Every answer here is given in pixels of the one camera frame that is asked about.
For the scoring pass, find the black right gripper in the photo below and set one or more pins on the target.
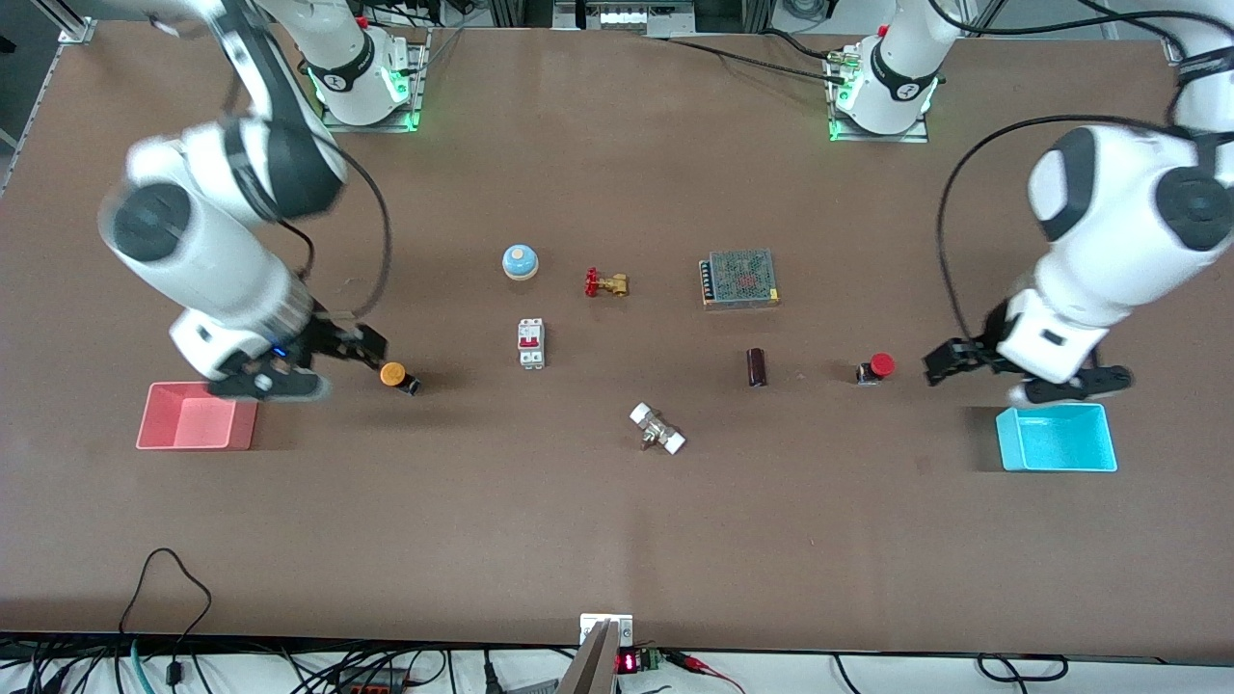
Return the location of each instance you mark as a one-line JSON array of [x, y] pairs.
[[331, 339]]

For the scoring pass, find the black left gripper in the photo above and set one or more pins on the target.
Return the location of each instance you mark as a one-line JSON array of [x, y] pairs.
[[974, 352]]

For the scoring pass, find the yellow push button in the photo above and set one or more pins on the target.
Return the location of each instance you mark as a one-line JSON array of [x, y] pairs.
[[392, 374]]

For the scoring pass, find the red push button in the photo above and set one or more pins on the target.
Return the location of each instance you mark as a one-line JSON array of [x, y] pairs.
[[881, 364]]

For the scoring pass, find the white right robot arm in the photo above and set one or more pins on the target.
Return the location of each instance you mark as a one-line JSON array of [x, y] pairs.
[[202, 251]]

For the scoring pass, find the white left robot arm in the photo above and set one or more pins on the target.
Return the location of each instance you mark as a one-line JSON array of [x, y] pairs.
[[1109, 231]]

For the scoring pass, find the cyan plastic bin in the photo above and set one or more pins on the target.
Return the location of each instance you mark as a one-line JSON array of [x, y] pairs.
[[1056, 439]]

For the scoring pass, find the white circuit breaker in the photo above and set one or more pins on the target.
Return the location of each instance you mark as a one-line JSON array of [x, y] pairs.
[[531, 344]]

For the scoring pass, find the blue dome call bell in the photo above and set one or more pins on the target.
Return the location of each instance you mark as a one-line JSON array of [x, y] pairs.
[[520, 261]]

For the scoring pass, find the pink plastic bin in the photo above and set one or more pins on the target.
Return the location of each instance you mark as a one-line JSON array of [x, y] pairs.
[[198, 424]]

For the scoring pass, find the dark brown cylindrical capacitor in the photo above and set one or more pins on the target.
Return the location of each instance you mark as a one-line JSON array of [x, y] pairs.
[[757, 367]]

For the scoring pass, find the metal mesh power supply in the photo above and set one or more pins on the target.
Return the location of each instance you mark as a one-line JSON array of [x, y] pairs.
[[740, 278]]

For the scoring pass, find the silver valve white caps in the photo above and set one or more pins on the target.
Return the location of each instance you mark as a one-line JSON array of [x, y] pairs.
[[657, 429]]

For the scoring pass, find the red alligator clip lead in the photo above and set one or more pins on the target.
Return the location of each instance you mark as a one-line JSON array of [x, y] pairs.
[[699, 663]]

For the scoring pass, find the red digit display module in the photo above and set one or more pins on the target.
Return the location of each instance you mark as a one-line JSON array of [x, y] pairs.
[[628, 663]]

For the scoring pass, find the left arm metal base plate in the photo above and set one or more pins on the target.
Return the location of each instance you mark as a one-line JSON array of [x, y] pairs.
[[882, 137]]

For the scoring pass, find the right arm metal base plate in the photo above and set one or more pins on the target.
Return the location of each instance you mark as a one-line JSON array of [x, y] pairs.
[[420, 72]]

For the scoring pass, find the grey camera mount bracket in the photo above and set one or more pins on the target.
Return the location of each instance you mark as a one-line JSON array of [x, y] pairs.
[[600, 655]]

